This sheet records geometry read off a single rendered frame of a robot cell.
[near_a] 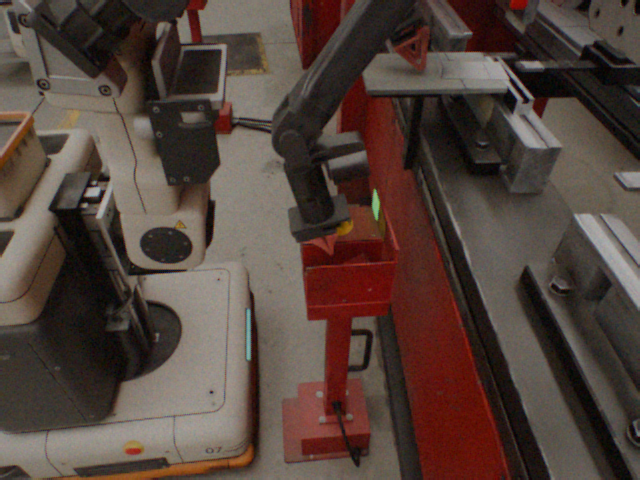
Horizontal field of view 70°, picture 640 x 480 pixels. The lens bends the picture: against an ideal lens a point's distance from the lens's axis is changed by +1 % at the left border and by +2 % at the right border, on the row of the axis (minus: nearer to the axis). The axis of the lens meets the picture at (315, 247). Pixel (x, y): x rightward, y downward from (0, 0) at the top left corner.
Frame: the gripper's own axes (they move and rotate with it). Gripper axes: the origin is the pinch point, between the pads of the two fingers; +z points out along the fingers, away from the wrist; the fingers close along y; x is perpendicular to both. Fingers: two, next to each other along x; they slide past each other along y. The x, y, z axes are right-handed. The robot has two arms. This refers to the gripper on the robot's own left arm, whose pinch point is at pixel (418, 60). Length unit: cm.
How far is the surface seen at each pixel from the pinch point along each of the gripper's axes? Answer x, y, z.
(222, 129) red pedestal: 112, 158, 50
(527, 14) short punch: -19.2, -4.5, 0.0
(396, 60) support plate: 3.8, 5.6, 0.1
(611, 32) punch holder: -19.1, -36.1, -8.1
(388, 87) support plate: 6.8, -7.5, -1.5
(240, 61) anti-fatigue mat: 112, 265, 50
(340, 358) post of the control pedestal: 43, -28, 46
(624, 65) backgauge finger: -33.4, -4.4, 18.5
